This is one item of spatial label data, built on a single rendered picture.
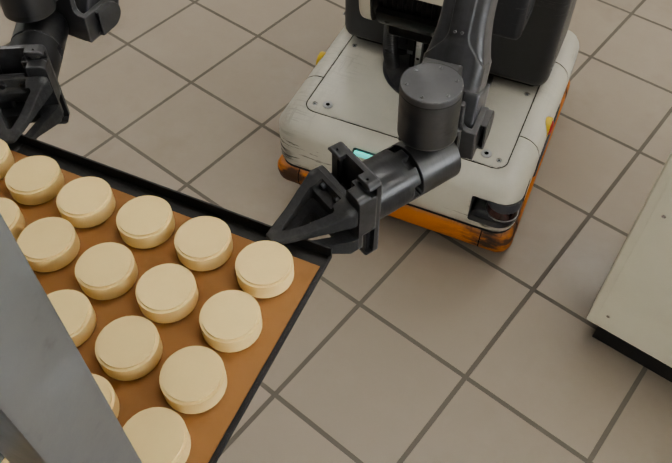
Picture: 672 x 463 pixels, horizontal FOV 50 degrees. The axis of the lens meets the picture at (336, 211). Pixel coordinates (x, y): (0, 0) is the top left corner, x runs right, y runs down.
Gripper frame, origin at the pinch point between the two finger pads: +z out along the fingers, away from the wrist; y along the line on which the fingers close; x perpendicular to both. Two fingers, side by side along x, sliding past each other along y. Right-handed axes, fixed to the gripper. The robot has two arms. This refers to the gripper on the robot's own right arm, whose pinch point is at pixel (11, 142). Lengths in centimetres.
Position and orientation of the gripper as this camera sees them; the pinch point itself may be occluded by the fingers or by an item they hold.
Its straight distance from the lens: 80.4
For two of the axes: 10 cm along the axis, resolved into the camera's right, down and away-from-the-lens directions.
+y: 0.0, 6.4, 7.7
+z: 0.9, 7.7, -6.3
